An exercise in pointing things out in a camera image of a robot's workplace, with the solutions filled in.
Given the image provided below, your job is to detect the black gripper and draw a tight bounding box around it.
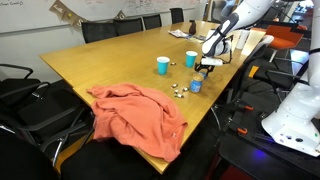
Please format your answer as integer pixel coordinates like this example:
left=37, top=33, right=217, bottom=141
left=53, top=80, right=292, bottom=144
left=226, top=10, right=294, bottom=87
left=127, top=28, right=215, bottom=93
left=194, top=63, right=214, bottom=74

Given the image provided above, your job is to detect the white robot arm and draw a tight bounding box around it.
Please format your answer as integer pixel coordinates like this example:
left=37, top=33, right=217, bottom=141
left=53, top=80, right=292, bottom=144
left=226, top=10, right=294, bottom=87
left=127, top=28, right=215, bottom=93
left=194, top=0, right=275, bottom=72

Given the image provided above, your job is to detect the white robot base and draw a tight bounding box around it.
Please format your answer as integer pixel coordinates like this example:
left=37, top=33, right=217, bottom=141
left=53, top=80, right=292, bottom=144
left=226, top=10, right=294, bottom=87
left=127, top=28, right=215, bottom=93
left=261, top=0, right=320, bottom=157

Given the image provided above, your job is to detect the white cylinder container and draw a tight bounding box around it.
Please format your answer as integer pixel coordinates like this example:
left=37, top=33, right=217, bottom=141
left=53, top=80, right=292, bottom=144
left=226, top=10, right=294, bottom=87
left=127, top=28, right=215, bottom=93
left=236, top=30, right=250, bottom=49

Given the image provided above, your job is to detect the near blue plastic cup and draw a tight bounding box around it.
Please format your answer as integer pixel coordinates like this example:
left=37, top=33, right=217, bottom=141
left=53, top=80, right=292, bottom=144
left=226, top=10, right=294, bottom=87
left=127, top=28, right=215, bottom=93
left=186, top=51, right=198, bottom=68

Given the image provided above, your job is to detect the blue plastic cup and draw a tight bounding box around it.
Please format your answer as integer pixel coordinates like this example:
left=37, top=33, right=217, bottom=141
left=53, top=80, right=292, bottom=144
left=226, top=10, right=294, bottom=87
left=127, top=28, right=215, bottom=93
left=186, top=51, right=198, bottom=68
left=157, top=56, right=170, bottom=75

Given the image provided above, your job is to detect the blue peanut butter jar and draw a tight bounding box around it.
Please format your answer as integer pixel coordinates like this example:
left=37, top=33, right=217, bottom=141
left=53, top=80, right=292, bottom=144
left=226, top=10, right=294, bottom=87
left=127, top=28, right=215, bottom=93
left=190, top=73, right=204, bottom=93

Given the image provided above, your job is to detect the far blue plastic cup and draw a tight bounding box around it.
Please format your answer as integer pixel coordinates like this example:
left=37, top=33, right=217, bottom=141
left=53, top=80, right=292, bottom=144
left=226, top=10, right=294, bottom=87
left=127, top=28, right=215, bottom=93
left=157, top=56, right=170, bottom=75

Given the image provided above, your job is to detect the brown bottle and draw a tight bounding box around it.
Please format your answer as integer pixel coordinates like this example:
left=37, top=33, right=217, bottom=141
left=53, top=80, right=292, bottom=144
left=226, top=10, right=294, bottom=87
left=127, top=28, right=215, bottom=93
left=189, top=20, right=196, bottom=35

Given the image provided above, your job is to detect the magazine on table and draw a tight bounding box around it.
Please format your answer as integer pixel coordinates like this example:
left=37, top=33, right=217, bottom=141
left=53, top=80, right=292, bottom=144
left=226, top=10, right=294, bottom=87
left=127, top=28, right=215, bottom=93
left=169, top=29, right=188, bottom=38

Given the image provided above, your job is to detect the orange clamp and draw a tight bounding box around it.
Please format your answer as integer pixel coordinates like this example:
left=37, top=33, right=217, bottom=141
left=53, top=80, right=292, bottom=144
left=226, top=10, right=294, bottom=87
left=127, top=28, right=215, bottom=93
left=237, top=128, right=248, bottom=135
left=245, top=106, right=254, bottom=111

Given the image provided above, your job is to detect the orange cloth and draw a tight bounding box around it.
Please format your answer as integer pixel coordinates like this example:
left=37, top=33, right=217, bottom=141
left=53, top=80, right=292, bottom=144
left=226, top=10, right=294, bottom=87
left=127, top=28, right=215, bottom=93
left=88, top=83, right=187, bottom=162

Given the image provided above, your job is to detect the orange armchair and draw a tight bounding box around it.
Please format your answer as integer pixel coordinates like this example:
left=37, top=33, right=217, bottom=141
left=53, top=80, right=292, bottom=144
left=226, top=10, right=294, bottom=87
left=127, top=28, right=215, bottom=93
left=257, top=25, right=303, bottom=62

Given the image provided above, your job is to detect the paper banner on whiteboard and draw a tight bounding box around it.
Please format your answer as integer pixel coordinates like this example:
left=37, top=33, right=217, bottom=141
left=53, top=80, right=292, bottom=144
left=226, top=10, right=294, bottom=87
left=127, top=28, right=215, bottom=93
left=49, top=0, right=127, bottom=25

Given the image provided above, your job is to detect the black armrest office chair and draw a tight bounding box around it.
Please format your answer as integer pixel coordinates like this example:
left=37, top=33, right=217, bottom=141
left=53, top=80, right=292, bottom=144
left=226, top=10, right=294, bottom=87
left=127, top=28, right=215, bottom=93
left=0, top=64, right=89, bottom=165

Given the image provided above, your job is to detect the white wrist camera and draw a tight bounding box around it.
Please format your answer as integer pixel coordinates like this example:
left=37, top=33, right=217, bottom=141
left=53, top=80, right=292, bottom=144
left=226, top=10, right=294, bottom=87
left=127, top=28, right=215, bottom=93
left=201, top=57, right=223, bottom=66

